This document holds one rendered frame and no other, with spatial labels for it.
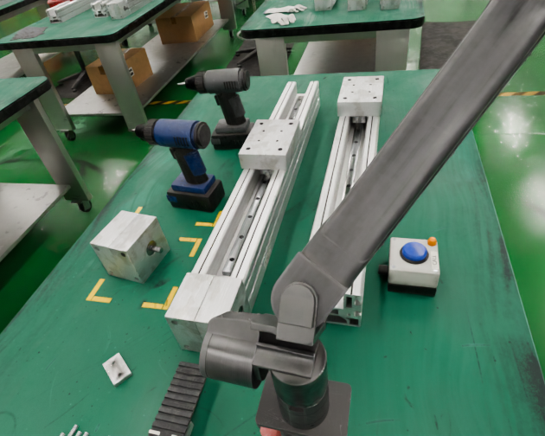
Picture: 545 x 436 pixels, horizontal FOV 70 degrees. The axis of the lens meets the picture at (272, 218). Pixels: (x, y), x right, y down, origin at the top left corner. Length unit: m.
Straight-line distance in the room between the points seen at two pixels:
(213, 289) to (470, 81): 0.46
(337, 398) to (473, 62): 0.37
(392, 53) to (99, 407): 2.02
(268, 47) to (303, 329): 2.06
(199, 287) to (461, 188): 0.62
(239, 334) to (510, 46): 0.36
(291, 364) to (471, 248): 0.53
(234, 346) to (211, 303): 0.22
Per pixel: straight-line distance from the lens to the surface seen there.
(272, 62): 2.36
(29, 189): 2.59
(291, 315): 0.36
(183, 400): 0.63
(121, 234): 0.82
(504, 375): 0.69
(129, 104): 3.00
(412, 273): 0.70
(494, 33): 0.42
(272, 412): 0.50
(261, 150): 0.89
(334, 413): 0.49
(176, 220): 0.95
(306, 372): 0.39
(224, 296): 0.63
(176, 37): 4.40
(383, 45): 2.26
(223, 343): 0.42
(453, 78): 0.40
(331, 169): 0.87
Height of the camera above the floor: 1.36
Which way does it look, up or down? 41 degrees down
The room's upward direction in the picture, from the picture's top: 10 degrees counter-clockwise
